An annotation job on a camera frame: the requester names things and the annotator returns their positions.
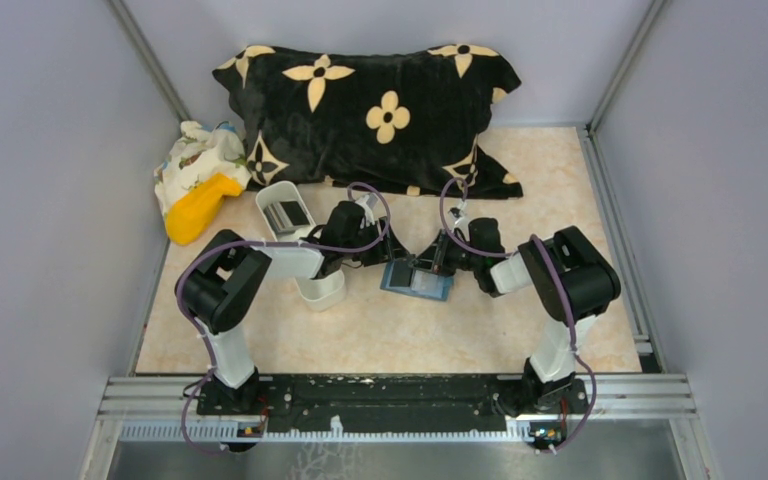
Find blue leather card holder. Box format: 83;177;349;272
380;260;454;302

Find white oblong plastic tray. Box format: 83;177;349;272
255;181;347;312

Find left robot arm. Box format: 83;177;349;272
175;201;409;390

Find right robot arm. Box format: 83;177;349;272
410;217;621;386

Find black cards in tray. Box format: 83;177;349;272
263;200;312;235

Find black pillow with cream flowers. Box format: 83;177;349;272
212;43;523;200

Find yellow plastic object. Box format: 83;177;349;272
165;173;244;245

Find floral patterned cloth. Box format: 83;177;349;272
153;121;251;217

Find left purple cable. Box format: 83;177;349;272
175;182;393;456

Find purple cable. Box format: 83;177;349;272
438;176;599;453
175;182;393;456

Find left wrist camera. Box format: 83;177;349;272
354;193;379;227

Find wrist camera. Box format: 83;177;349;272
448;207;470;240
354;193;379;227

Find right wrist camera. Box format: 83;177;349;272
448;207;470;240

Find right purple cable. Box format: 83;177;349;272
438;176;599;453

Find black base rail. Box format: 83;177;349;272
196;374;588;434

